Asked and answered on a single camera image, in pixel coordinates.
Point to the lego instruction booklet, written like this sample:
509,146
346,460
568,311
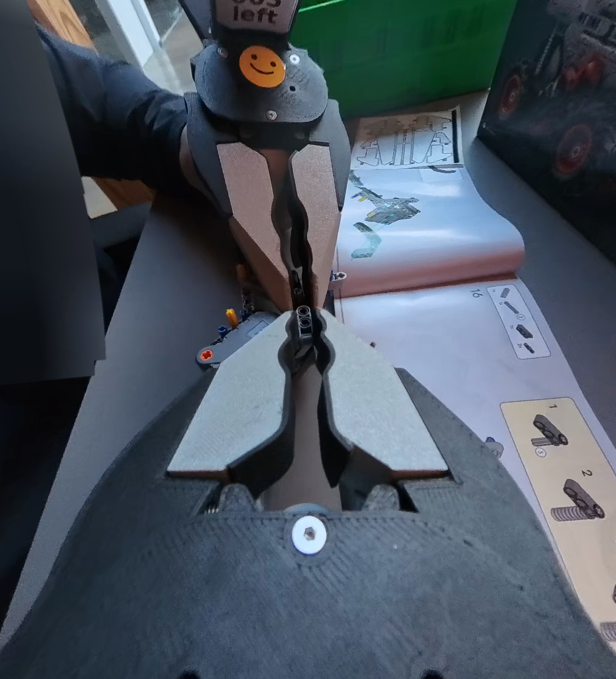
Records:
446,360

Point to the person's left forearm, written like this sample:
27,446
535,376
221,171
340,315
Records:
122,116

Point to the green plastic bin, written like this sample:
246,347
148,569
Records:
403,53

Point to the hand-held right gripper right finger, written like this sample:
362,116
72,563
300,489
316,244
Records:
382,419

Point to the person's dark clothing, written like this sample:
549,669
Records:
5,504

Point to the small grey blue lego piece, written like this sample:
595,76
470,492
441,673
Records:
493,445

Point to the grey black lego assembly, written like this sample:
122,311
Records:
304,323

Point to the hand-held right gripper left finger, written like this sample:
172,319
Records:
233,419

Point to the white sticker sheet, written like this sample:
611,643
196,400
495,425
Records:
409,139

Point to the dark printed lego set box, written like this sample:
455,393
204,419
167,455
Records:
578,132

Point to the small grey lego connector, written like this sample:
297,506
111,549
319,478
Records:
339,276

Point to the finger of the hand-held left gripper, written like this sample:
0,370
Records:
249,212
316,212

